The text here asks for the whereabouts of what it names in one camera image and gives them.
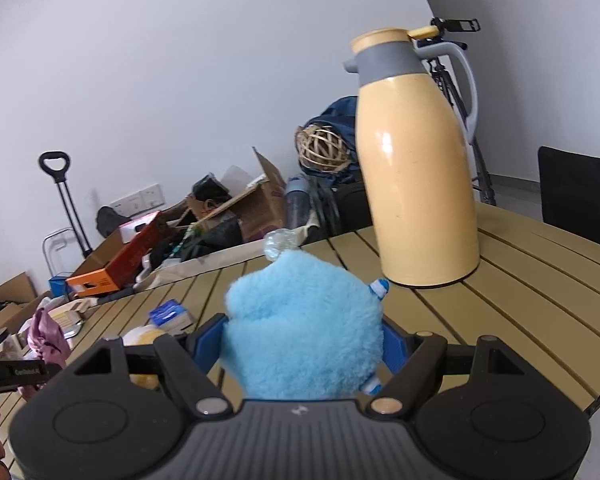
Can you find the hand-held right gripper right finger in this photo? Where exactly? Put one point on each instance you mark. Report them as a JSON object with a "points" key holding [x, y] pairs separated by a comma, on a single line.
{"points": [[395, 347]]}

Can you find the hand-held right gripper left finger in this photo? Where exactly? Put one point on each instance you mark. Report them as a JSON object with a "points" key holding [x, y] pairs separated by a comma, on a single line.
{"points": [[210, 345]]}

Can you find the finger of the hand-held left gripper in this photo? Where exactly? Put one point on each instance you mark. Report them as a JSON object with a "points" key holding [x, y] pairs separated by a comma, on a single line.
{"points": [[51, 371]]}

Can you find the blue tissue pack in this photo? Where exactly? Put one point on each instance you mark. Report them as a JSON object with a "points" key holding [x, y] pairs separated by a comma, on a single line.
{"points": [[170, 316]]}

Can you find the blue fluffy cloth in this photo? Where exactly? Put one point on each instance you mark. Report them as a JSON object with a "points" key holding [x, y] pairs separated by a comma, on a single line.
{"points": [[300, 320]]}

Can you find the clear plastic bottle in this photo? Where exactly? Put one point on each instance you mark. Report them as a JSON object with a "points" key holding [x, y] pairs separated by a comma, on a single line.
{"points": [[280, 245]]}

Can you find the clear jar brown contents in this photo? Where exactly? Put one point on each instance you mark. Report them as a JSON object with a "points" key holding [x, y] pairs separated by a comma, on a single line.
{"points": [[0, 345]]}

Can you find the pink crumpled plastic bag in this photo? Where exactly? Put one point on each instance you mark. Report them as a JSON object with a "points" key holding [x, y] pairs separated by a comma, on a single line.
{"points": [[47, 335]]}

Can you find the silver foil pouch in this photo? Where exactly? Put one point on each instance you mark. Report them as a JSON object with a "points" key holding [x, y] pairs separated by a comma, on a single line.
{"points": [[72, 327]]}

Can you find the large cardboard box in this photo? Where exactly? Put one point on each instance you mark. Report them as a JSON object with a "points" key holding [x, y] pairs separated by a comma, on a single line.
{"points": [[10, 312]]}

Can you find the pale yellow soft item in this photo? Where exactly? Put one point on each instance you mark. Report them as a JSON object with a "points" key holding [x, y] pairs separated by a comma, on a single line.
{"points": [[145, 337]]}

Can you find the blue box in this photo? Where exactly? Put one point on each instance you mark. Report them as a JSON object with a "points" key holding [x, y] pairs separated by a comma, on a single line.
{"points": [[59, 286]]}

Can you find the orange cardboard box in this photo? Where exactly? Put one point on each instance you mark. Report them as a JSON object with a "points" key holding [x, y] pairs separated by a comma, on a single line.
{"points": [[130, 260]]}

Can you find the black luggage bag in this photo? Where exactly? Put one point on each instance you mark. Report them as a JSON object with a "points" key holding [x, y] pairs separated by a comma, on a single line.
{"points": [[350, 210]]}

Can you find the open brown cardboard box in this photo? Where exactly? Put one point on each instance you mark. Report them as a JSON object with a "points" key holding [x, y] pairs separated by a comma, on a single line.
{"points": [[262, 205]]}

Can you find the black cloth bag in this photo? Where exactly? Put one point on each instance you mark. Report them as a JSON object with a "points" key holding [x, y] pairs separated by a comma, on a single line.
{"points": [[112, 221]]}

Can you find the grey water bottle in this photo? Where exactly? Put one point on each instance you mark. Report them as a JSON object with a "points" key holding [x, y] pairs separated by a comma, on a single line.
{"points": [[296, 202]]}

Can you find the beige thermos jug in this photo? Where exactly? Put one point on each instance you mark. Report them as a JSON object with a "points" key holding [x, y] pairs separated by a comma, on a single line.
{"points": [[415, 175]]}

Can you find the black tripod with phone holder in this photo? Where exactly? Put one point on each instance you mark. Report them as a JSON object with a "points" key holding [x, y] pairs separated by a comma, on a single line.
{"points": [[480, 160]]}

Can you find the wicker ball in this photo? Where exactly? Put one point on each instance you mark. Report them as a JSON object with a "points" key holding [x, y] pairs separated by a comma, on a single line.
{"points": [[322, 147]]}

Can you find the dark blue bag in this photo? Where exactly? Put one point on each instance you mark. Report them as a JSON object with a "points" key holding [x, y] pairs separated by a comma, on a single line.
{"points": [[337, 115]]}

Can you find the black folding chair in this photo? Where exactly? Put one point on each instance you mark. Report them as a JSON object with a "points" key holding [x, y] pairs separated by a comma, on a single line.
{"points": [[580, 195]]}

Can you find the white metal frame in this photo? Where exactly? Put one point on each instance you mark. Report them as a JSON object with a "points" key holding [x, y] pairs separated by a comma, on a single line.
{"points": [[50, 252]]}

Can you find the white wall socket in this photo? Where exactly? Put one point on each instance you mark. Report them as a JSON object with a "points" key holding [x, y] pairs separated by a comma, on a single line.
{"points": [[151, 195], [120, 206], [134, 202]]}

